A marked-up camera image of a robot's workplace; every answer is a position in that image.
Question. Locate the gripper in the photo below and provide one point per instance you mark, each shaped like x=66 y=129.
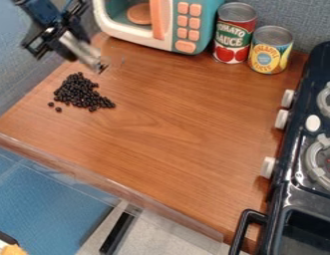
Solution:
x=54 y=39

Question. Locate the silver tool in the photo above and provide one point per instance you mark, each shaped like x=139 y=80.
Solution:
x=80 y=50

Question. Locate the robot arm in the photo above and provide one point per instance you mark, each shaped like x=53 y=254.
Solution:
x=38 y=9

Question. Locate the pile of black bits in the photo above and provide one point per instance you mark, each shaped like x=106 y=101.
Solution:
x=80 y=91

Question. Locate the toy microwave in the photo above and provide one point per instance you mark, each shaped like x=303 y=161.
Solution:
x=189 y=23

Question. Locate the red tomato can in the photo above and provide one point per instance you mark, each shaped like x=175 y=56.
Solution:
x=234 y=35

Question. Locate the yellow can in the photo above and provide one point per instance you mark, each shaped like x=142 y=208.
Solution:
x=270 y=51

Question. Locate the toy stove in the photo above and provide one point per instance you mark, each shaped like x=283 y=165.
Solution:
x=305 y=186

